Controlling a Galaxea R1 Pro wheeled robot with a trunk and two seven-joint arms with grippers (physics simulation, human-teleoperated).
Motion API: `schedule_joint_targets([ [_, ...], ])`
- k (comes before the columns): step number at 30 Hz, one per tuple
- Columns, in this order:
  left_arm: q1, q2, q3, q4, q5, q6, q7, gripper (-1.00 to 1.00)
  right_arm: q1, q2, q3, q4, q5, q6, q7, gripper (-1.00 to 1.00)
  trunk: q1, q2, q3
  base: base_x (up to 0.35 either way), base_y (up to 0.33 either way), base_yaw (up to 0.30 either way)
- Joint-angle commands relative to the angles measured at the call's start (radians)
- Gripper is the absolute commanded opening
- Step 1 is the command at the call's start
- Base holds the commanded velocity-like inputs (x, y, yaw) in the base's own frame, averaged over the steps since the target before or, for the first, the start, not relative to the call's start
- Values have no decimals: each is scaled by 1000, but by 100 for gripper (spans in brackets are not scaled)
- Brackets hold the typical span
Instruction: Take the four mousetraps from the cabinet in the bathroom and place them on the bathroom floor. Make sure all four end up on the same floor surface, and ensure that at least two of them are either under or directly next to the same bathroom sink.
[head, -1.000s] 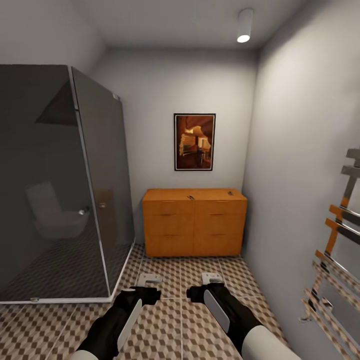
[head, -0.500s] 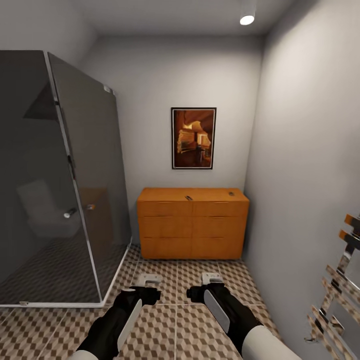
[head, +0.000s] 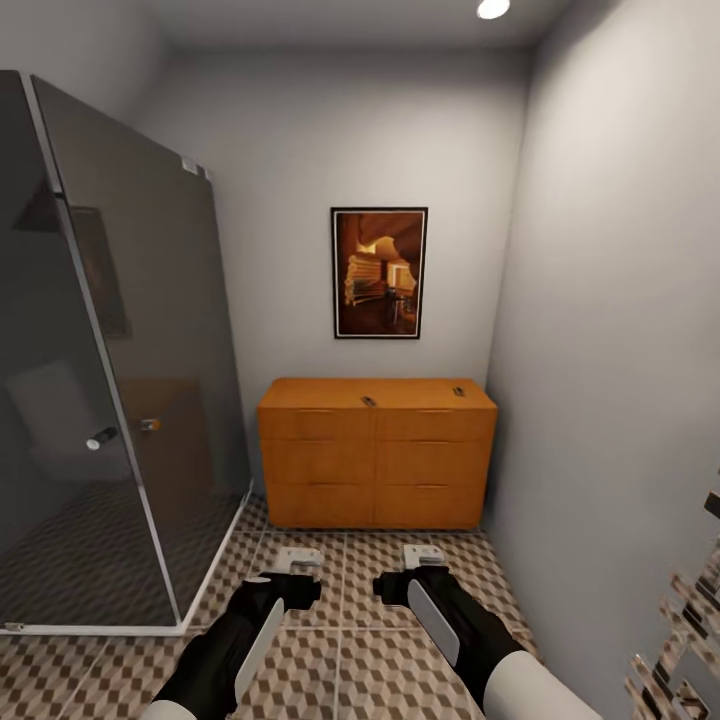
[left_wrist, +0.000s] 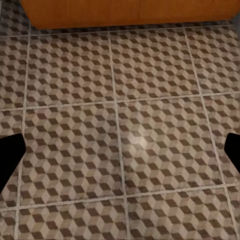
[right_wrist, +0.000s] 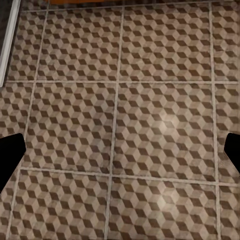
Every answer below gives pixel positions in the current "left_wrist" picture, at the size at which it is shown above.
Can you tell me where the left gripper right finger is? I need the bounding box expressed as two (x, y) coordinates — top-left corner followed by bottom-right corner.
(224, 132), (240, 173)

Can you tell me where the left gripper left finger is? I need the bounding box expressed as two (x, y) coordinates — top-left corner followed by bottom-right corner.
(0, 133), (26, 193)

